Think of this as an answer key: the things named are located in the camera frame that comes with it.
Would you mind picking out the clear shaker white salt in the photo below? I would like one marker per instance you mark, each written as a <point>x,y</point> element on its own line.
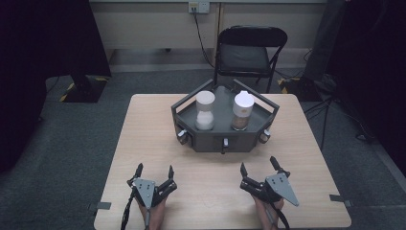
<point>205,102</point>

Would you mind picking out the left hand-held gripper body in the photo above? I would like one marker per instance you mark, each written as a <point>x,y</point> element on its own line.
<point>145,190</point>

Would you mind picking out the white wall outlet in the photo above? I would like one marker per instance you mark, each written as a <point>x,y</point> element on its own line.
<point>198,7</point>

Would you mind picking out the grey tape strip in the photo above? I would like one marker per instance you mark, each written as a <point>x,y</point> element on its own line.
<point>101,205</point>
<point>339,198</point>

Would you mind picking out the person's right hand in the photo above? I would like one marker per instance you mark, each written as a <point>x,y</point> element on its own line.
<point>266,214</point>

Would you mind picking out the person's left hand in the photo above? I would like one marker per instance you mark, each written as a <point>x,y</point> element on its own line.
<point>156,214</point>

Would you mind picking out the black folding chair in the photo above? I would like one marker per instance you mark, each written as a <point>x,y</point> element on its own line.
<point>244,59</point>

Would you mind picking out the clear shaker brown spice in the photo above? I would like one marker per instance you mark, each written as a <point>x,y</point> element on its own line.
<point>242,105</point>

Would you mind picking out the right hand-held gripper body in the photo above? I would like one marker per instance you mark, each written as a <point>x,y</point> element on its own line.
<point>281,188</point>

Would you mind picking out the black stand base striped tape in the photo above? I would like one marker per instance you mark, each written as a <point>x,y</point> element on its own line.
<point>301,89</point>
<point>84,91</point>

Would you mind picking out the black curtain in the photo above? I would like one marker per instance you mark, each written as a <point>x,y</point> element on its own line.
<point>32,48</point>
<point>373,48</point>

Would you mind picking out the dark grey hexagonal seasoning rack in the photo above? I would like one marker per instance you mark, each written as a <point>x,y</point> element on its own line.
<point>222,110</point>

